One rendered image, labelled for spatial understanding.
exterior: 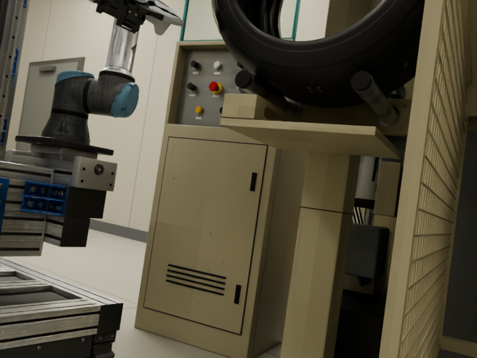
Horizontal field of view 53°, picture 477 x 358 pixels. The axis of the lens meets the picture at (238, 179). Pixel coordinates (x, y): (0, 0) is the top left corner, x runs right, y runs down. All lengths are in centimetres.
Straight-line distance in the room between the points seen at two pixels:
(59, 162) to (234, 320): 90
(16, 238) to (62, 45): 595
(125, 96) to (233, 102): 50
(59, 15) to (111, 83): 610
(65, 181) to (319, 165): 75
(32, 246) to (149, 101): 420
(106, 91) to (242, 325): 101
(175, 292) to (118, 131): 406
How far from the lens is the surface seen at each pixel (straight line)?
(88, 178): 149
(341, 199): 141
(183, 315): 207
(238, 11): 122
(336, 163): 143
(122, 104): 157
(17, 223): 154
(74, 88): 163
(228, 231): 194
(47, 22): 788
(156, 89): 560
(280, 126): 110
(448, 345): 138
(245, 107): 114
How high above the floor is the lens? 62
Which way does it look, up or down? 2 degrees up
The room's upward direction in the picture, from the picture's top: 8 degrees clockwise
